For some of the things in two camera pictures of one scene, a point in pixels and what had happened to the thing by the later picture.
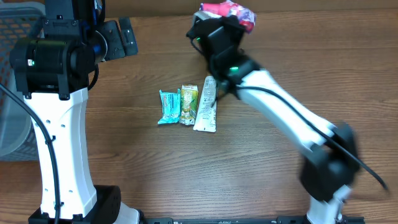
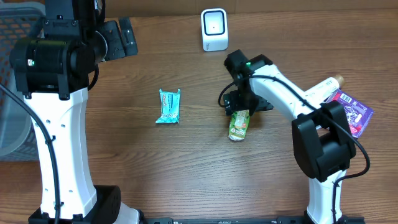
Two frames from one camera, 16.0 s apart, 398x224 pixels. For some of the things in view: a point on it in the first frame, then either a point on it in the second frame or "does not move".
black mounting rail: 282,219 does not move
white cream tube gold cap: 206,119 to 322,91
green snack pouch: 189,104 to 239,124
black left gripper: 119,48 does not move
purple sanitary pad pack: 245,17 to 356,114
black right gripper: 235,28 to 235,103
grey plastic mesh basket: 18,140 does not move
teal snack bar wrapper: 171,107 does not move
